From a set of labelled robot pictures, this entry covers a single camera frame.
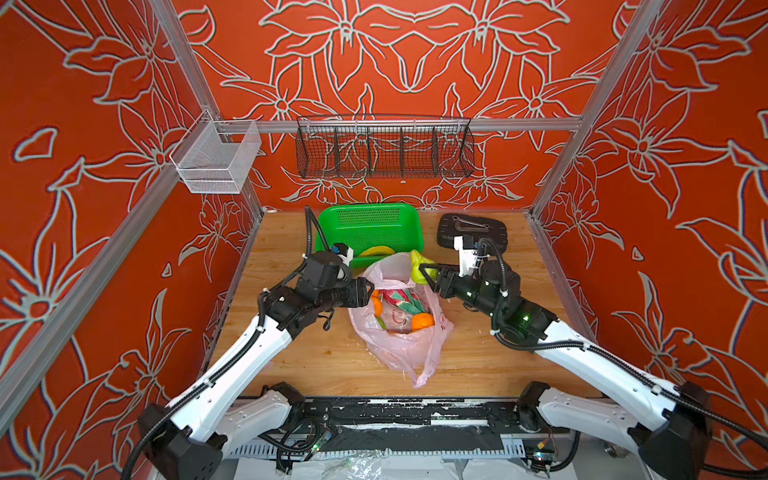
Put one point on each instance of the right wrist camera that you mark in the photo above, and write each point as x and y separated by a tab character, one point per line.
467	249

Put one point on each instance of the clear plastic wrap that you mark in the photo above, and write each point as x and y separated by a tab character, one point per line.
361	466

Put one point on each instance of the yellow banana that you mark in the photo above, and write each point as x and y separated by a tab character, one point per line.
377	251

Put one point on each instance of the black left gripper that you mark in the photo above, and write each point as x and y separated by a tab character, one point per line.
358	291

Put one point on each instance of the black plastic tool case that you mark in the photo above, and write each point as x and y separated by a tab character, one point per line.
452	225

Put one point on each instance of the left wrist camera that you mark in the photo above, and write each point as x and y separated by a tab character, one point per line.
344	253

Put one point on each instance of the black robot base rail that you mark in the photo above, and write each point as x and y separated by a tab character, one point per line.
451	428

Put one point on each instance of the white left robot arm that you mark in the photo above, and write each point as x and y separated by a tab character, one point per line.
184	439

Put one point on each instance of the black wire wall basket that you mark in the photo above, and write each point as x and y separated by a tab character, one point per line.
384	146

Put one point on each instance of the pink plastic bag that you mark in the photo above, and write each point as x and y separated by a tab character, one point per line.
389	337

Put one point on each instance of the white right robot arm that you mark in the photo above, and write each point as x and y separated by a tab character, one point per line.
661	423

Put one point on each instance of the white wire wall basket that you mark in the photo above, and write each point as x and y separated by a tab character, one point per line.
216	156

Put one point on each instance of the green plastic basket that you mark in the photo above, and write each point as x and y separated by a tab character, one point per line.
362	226

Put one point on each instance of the orange fruit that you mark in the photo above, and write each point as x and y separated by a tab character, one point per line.
377	303
422	321

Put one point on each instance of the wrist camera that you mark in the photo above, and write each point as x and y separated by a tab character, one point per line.
467	249
344	253

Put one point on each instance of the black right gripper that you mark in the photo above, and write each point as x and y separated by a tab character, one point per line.
448	278

